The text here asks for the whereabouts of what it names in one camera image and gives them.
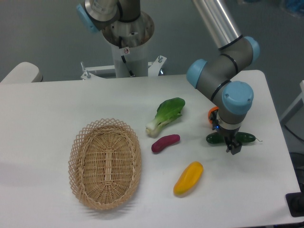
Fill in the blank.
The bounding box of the orange fruit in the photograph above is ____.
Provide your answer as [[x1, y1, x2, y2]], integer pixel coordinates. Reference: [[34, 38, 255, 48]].
[[208, 106, 219, 124]]

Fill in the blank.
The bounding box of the white frame at right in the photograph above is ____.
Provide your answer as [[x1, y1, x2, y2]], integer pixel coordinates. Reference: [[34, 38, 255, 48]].
[[279, 80, 304, 125]]

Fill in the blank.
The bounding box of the purple sweet potato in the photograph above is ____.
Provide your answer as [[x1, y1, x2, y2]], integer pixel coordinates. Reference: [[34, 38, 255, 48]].
[[151, 134, 181, 154]]

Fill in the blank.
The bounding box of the white pedestal base frame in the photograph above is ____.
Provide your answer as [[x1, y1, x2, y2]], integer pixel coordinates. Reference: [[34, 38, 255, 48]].
[[80, 55, 167, 80]]

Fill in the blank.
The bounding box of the yellow mango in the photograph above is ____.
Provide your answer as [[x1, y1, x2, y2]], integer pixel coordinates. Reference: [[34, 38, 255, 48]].
[[173, 161, 204, 196]]

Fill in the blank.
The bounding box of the white chair armrest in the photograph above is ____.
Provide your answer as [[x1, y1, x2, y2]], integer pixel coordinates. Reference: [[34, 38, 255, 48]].
[[0, 62, 43, 85]]

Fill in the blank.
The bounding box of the woven wicker basket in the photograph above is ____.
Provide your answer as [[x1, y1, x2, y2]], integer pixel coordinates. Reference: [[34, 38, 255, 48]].
[[68, 118, 142, 210]]

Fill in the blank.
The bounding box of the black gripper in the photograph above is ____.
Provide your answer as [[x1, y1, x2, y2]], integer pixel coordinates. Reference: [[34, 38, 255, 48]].
[[211, 114, 242, 155]]

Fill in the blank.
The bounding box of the green bok choy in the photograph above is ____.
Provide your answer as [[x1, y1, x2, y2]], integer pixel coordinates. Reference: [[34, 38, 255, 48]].
[[145, 97, 185, 138]]

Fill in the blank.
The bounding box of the black box at edge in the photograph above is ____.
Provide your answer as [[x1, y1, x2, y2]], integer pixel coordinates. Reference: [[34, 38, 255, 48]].
[[285, 192, 304, 218]]

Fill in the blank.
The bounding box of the black cable on pedestal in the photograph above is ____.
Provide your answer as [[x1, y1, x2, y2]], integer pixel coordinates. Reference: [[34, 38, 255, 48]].
[[118, 35, 135, 77]]

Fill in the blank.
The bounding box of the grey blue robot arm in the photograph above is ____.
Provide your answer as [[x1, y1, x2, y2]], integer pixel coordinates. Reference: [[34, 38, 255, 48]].
[[76, 0, 260, 154]]

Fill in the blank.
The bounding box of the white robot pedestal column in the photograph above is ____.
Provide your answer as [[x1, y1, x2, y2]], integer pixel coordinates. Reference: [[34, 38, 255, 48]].
[[102, 11, 154, 71]]

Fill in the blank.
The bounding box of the dark green cucumber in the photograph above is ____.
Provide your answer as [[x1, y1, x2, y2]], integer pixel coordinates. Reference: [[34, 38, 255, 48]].
[[206, 132, 257, 144]]

